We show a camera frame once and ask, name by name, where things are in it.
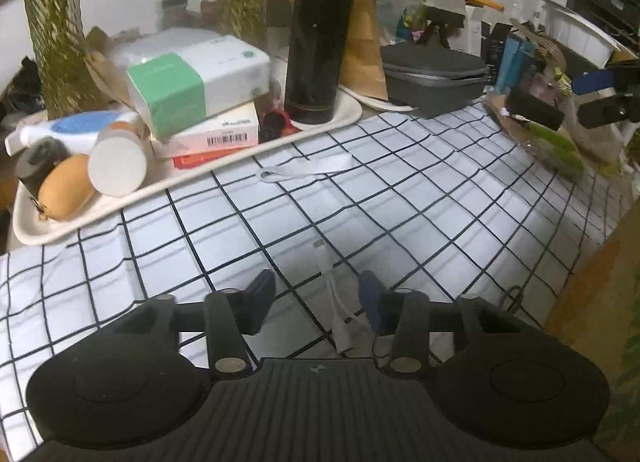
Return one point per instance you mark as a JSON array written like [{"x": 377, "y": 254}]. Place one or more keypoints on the left glass vase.
[{"x": 58, "y": 42}]

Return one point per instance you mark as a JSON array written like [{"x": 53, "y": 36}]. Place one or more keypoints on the green wipes pack on plate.
[{"x": 555, "y": 150}]

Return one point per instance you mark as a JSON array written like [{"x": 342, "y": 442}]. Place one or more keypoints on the checkered tablecloth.
[{"x": 447, "y": 206}]

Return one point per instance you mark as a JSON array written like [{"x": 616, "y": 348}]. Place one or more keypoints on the grey zip case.
[{"x": 433, "y": 80}]

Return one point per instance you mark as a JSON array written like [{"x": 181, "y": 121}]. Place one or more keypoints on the green white tissue box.
[{"x": 177, "y": 90}]

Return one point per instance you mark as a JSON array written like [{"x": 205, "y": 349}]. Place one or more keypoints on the pink white flat box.
[{"x": 235, "y": 128}]

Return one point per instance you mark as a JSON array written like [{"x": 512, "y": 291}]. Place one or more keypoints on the black foam sponge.
[{"x": 522, "y": 103}]

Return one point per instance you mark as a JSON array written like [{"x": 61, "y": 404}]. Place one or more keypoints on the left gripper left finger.
[{"x": 229, "y": 315}]

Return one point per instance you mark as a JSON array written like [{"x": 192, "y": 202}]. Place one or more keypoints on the black tape roll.
[{"x": 37, "y": 162}]

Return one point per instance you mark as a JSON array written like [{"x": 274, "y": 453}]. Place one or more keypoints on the beige egg-shaped sponge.
[{"x": 67, "y": 189}]

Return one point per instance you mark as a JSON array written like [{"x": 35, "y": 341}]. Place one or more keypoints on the white round jar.
[{"x": 117, "y": 164}]

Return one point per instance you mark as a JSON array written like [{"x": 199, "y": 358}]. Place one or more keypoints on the cardboard box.
[{"x": 597, "y": 314}]

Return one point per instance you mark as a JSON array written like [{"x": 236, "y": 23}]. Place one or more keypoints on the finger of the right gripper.
[
  {"x": 596, "y": 81},
  {"x": 609, "y": 110}
]

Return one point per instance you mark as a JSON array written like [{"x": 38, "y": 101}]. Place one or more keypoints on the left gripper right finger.
[{"x": 403, "y": 315}]

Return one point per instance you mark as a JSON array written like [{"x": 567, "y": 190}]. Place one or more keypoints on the black thermos bottle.
[{"x": 315, "y": 54}]

